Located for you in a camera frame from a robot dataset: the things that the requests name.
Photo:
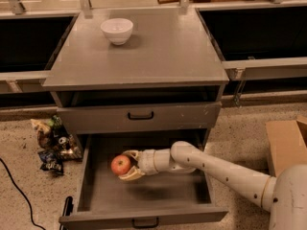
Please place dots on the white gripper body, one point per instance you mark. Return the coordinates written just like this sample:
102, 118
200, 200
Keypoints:
146, 161

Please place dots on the red apple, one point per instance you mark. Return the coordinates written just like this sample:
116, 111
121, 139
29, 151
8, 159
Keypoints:
120, 165

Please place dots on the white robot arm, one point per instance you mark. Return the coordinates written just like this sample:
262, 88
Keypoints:
284, 196

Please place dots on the open grey middle drawer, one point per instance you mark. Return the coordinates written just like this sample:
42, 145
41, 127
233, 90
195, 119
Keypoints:
104, 201

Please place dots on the grey top drawer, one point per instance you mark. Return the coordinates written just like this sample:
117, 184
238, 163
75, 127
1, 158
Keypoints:
114, 119

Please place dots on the grey drawer cabinet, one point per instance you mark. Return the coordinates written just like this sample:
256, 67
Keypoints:
168, 59

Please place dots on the pile of snack bags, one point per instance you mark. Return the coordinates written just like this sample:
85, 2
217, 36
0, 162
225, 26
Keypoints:
56, 144

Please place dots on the white ceramic bowl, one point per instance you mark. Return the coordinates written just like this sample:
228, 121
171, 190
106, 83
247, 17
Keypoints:
117, 30

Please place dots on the cardboard box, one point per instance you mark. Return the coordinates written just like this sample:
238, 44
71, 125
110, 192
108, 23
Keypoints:
288, 144

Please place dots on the black top drawer handle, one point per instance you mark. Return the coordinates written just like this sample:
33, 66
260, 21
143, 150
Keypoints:
140, 117

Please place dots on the black middle drawer handle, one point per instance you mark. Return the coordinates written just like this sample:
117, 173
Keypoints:
143, 223

